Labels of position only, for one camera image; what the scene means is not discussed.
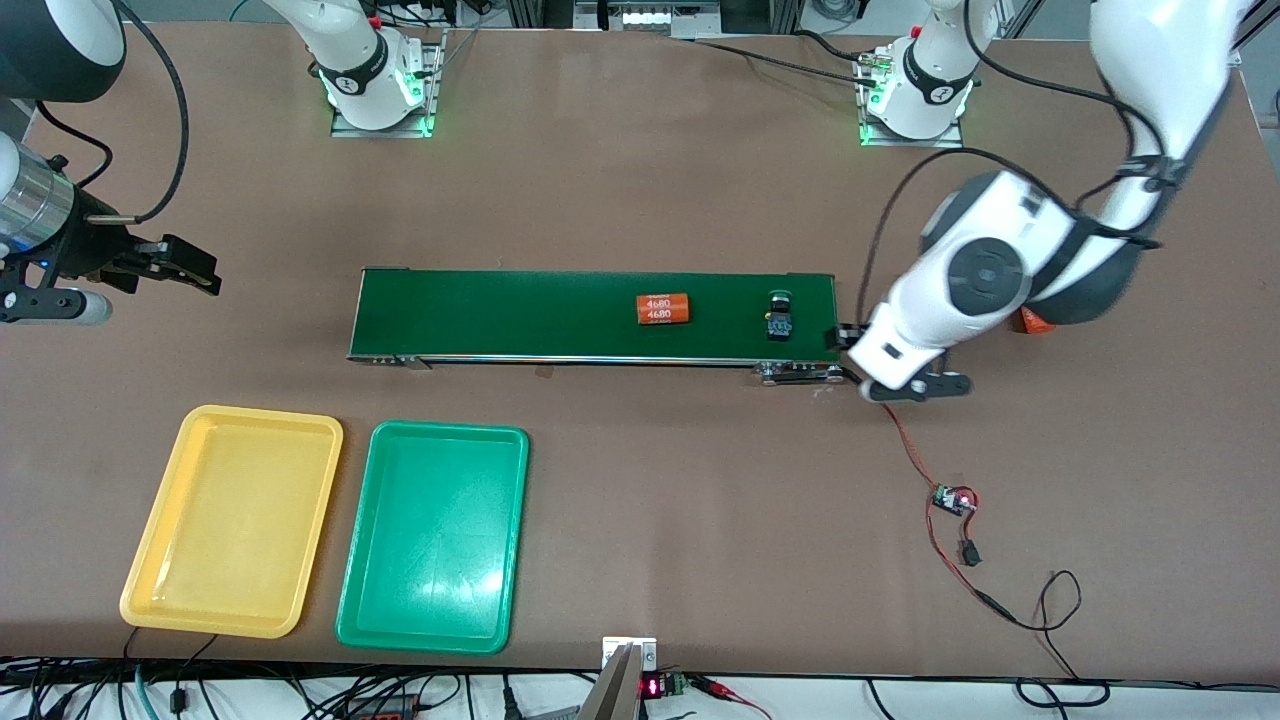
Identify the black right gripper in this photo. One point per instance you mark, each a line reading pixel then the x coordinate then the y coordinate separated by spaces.
pixel 100 252

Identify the green push button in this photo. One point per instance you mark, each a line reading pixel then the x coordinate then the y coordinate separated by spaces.
pixel 779 315

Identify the orange 4680 cylinder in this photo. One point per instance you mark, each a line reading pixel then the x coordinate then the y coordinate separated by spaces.
pixel 664 309
pixel 1035 322

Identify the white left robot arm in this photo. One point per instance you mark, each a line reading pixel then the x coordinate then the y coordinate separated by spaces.
pixel 985 275

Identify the small controller circuit board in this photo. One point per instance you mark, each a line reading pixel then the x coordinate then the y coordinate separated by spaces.
pixel 953 499

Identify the black inline connector lead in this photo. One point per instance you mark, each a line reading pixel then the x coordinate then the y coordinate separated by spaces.
pixel 969 553

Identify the yellow plastic tray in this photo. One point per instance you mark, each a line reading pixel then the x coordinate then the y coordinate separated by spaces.
pixel 230 520

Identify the green conveyor belt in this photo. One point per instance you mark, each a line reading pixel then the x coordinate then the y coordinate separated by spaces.
pixel 560 315

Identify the red alligator clip lead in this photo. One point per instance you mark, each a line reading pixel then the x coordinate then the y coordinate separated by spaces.
pixel 730 692

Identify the green plastic tray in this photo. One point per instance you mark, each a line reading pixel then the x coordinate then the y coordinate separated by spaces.
pixel 430 540

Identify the red LED display module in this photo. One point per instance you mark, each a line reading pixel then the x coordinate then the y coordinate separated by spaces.
pixel 660 686

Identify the grey metal pole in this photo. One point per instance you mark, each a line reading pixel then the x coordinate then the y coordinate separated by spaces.
pixel 610 695

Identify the aluminium left arm base plate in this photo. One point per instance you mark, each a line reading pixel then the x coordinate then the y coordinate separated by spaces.
pixel 910 142

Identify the aluminium right arm base plate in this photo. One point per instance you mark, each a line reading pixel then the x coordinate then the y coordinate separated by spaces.
pixel 436 80

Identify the aluminium frame post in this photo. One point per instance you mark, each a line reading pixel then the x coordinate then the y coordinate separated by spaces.
pixel 785 12
pixel 520 10

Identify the white metal bracket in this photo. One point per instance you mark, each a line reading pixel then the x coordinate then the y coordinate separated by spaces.
pixel 645 650

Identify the aluminium frame profile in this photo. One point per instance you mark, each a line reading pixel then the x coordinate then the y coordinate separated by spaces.
pixel 1236 58

